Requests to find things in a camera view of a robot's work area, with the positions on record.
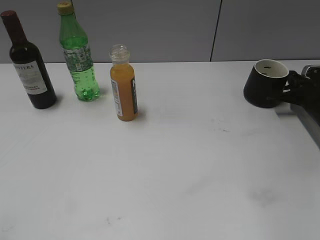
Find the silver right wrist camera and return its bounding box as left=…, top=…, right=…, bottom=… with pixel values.
left=301, top=64, right=320, bottom=79

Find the green plastic soda bottle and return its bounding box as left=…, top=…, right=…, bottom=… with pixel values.
left=57, top=1, right=100, bottom=102

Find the black mug white interior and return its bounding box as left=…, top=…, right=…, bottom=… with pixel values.
left=243, top=59, right=290, bottom=109

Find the dark red wine bottle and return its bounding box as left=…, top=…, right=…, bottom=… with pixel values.
left=0, top=10, right=57, bottom=109

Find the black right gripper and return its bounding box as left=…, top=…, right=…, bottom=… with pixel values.
left=266, top=70, right=320, bottom=118

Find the orange juice bottle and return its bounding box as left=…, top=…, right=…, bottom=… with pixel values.
left=109, top=44, right=138, bottom=122

